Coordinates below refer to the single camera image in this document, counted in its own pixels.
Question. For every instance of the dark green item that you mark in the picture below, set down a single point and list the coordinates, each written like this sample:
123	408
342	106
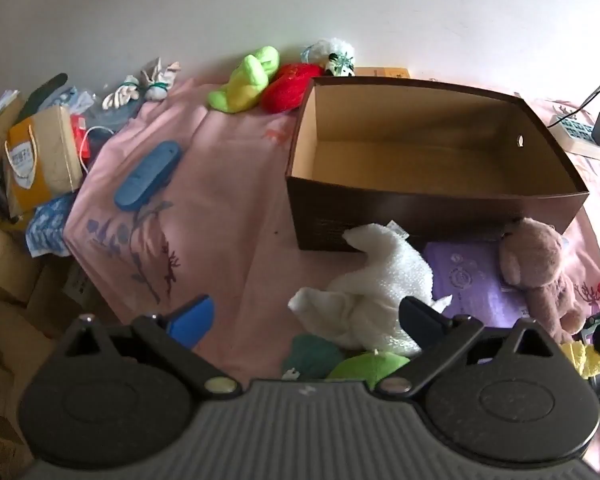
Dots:
42	92

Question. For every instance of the white plush toy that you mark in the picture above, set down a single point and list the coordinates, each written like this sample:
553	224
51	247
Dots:
380	280

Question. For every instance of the pile of cardboard boxes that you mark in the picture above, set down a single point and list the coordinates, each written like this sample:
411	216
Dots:
10	285

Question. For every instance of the yellow flat box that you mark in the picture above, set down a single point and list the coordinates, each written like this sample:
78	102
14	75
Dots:
380	72

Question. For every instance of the lime green plush toy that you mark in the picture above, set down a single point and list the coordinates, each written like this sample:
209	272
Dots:
367	365

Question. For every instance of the pink bed sheet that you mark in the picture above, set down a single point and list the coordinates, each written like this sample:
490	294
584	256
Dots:
220	185

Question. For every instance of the blue glasses case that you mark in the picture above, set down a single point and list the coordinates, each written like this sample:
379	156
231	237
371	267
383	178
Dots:
145	177

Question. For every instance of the yellow knitted item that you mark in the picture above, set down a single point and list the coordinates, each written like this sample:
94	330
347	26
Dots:
582	360

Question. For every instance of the red packet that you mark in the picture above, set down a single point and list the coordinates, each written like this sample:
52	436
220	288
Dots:
77	132

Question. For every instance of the white power strip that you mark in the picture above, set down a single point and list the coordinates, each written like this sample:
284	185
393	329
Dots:
575	132

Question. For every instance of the light blue plastic bag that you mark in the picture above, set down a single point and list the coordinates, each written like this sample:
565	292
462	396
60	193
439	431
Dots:
72	100

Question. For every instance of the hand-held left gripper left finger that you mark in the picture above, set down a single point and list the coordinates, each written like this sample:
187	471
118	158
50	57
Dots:
194	317

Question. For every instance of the purple cloth pouch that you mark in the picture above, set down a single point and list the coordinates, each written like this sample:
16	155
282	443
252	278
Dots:
465	275

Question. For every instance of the blue patterned cloth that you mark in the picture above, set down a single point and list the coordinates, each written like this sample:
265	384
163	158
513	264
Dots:
47	225

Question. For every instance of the red plush toy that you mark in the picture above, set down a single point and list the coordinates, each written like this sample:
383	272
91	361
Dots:
287	87

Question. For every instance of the brown cardboard box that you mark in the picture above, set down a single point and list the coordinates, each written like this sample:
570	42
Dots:
405	200

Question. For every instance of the teal knitted item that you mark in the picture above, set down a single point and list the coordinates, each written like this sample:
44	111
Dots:
312	357

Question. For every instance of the fluffy panda plush toy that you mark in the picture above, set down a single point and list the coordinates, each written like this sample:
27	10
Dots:
337	57

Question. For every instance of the white sock bundle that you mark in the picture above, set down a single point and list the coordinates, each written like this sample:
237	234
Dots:
160	80
122	92

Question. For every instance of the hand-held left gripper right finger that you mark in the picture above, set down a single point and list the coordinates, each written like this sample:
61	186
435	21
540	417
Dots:
420	317

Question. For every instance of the pink teddy bear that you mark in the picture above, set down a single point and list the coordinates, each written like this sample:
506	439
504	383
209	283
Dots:
530	260

